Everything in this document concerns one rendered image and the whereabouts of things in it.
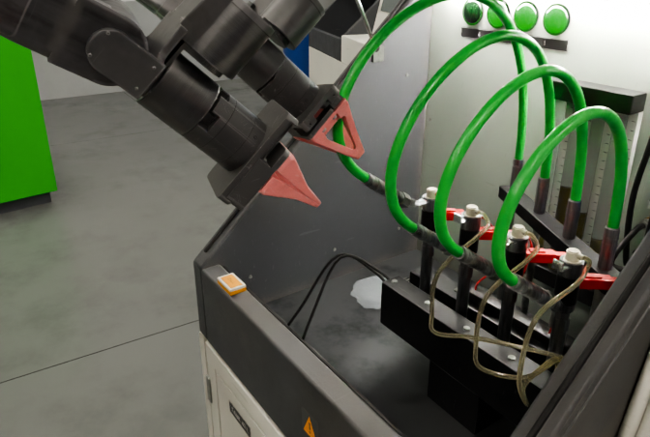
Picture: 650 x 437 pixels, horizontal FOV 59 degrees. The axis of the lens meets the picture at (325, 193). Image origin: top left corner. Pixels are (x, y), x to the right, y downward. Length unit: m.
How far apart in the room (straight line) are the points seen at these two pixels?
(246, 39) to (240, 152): 0.10
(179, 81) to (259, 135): 0.09
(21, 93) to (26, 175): 0.51
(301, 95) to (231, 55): 0.21
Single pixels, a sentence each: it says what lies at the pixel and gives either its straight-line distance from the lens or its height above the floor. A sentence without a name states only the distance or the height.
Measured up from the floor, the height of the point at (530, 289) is 1.13.
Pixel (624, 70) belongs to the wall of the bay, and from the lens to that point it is 1.01.
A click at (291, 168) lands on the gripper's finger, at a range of 0.54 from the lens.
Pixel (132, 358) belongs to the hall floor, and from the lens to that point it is 2.51.
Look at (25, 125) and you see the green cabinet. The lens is 3.94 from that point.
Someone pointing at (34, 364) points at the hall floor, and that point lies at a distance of 2.62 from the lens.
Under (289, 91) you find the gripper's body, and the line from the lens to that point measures 0.70.
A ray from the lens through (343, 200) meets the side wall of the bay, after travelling 1.20.
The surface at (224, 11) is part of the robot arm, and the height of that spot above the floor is 1.43.
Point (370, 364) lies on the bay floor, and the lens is 1.04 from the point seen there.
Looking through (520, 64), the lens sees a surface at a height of 1.32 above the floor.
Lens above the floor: 1.48
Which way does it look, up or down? 22 degrees down
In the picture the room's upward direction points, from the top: straight up
